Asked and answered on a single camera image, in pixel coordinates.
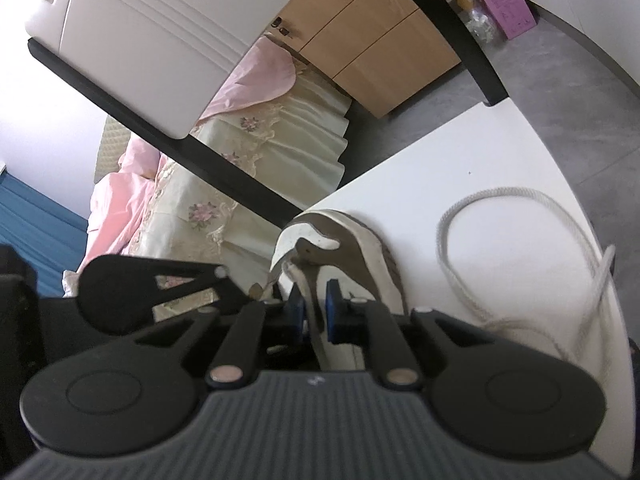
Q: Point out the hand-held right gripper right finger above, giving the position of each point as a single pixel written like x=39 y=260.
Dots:
x=331 y=315

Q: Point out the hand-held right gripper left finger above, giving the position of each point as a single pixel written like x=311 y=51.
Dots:
x=297 y=312

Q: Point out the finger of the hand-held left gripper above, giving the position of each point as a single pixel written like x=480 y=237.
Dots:
x=190 y=269

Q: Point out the white and brown sneaker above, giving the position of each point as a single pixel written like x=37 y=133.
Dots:
x=360 y=255

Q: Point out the beige quilted headboard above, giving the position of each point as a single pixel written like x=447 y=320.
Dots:
x=112 y=145

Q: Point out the pink quilt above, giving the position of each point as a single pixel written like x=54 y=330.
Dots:
x=260 y=75

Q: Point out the loose white shoelace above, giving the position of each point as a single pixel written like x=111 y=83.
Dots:
x=505 y=191

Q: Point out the white cabinet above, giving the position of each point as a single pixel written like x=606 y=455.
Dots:
x=150 y=35

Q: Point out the wooden cabinet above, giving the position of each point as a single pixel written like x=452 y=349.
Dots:
x=375 y=35

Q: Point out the clear plastic bag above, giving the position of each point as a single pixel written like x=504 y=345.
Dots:
x=480 y=25

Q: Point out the pink cardboard box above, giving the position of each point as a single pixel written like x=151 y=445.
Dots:
x=505 y=0

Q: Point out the black frame bar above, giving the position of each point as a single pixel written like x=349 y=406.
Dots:
x=460 y=35
x=150 y=120

